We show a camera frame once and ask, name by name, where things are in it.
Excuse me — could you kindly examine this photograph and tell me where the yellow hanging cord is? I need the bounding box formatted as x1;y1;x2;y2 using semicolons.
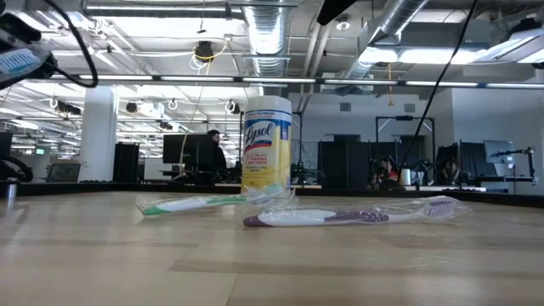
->
385;62;395;108

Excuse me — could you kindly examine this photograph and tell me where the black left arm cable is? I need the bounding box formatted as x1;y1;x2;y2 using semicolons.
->
42;0;99;89

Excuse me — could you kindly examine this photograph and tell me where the black gantry frame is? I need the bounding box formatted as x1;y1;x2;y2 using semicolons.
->
375;115;437;179

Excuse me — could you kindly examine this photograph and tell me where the black crossbar with light strips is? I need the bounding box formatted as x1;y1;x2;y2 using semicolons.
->
0;72;544;90

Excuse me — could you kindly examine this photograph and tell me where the grey computer monitor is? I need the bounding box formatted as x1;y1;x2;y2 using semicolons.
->
483;139;515;166

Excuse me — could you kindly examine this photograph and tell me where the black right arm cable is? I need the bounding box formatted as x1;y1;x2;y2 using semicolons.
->
397;0;479;176

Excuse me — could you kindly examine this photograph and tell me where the silver ventilation duct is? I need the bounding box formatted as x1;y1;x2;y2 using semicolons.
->
242;0;291;78
346;0;430;82

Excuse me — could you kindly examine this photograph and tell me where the silver metal post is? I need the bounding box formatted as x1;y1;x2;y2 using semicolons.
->
5;182;19;206

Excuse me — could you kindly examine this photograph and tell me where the black computer monitor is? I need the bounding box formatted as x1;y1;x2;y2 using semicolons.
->
457;141;486;179
0;130;14;159
162;133;201;166

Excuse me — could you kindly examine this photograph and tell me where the white round pillar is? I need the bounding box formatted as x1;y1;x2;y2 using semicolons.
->
78;84;119;183

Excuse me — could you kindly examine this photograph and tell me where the person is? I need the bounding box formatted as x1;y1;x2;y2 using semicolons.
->
439;160;458;186
206;129;229;184
370;155;403;190

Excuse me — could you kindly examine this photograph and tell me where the black ribbed cabinet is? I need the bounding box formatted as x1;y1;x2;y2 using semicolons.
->
112;142;141;184

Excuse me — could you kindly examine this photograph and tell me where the purple white wrapped toothbrush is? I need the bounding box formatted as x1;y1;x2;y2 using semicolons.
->
241;195;473;229

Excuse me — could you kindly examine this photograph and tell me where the green white toothbrush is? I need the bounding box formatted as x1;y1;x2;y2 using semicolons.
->
0;45;51;82
134;183;298;218

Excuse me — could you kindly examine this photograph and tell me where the black ceiling speaker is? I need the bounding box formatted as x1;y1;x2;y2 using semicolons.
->
194;40;215;64

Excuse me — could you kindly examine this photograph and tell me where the yellow Lysol wipes canister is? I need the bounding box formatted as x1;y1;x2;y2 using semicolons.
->
241;95;293;193

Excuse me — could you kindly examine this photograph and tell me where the black room divider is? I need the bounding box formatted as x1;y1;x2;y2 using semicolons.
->
317;134;426;188

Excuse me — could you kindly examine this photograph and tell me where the black table frame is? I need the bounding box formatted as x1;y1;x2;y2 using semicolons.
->
16;181;544;205

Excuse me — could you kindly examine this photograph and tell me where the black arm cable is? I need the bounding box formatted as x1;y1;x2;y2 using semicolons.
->
397;0;479;176
42;0;99;89

